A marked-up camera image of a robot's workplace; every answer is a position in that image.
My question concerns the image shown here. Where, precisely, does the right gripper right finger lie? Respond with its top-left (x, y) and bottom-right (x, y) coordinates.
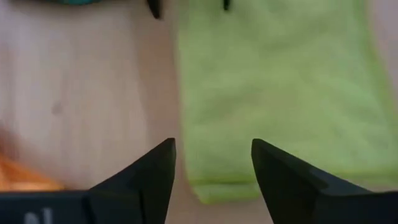
top-left (251, 138), bottom-right (398, 224)

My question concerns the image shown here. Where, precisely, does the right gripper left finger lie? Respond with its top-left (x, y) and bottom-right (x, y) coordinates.
top-left (0, 138), bottom-right (177, 224)

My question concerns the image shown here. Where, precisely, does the blue microfiber towel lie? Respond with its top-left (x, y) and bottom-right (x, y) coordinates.
top-left (46, 0), bottom-right (103, 6)

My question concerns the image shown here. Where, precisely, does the green microfiber towel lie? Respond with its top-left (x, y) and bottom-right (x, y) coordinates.
top-left (175, 0), bottom-right (398, 205)

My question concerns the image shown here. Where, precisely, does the orange microfiber towel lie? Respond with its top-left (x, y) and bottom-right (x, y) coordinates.
top-left (0, 124), bottom-right (66, 192)

